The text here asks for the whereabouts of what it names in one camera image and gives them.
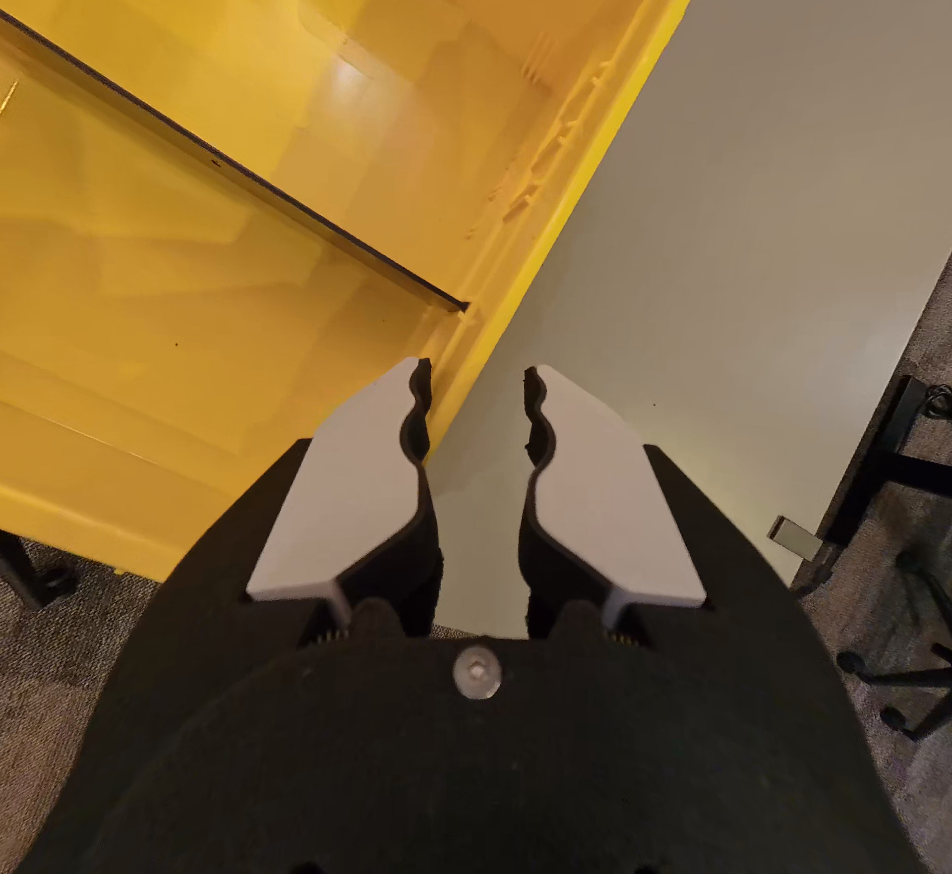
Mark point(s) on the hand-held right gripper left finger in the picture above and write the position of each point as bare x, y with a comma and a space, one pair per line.
335, 509

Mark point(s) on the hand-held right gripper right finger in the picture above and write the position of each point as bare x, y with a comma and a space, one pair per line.
617, 517

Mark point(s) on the yellow plastic bin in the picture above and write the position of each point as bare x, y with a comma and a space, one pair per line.
223, 34

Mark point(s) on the metal table clamp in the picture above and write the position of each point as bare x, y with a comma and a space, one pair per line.
796, 538

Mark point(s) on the black furniture leg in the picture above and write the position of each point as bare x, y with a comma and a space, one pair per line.
30, 576

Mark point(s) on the black chair base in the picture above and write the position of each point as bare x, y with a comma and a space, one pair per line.
915, 677

